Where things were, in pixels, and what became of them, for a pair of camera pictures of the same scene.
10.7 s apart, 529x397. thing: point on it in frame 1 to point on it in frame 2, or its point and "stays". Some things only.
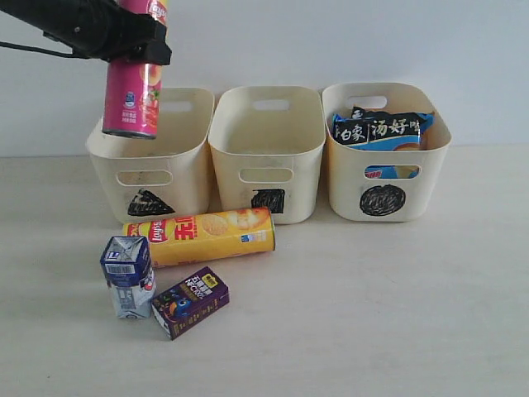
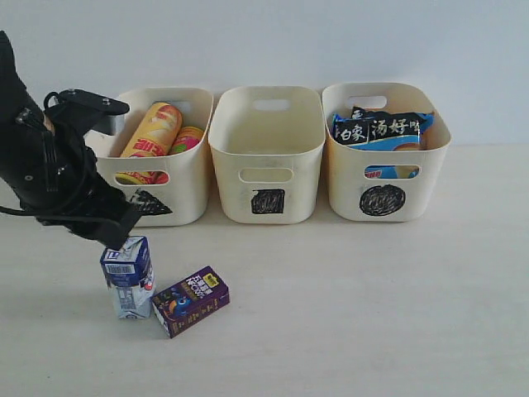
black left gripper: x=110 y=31 to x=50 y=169
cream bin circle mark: x=351 y=194 stays
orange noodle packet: x=359 y=113 stays
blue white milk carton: x=126 y=266 stays
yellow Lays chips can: x=206 y=235 to x=151 y=134
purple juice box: x=191 y=303 stays
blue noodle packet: x=388 y=135 stays
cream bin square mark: x=268 y=143 stays
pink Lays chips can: x=133 y=90 to x=185 y=139
